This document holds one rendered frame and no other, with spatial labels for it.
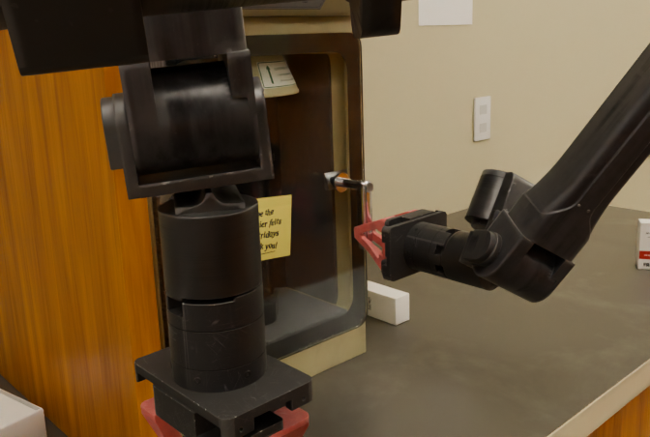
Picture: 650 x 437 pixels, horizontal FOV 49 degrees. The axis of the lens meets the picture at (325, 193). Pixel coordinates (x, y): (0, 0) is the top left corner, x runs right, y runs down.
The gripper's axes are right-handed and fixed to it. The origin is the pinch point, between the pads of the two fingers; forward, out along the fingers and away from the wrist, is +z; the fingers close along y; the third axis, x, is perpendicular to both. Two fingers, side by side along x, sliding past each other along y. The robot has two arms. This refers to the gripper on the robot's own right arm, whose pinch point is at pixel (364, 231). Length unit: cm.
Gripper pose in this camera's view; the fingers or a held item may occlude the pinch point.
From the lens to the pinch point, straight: 90.2
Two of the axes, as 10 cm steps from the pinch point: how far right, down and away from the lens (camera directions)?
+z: -6.7, -1.4, 7.3
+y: -7.4, 1.8, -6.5
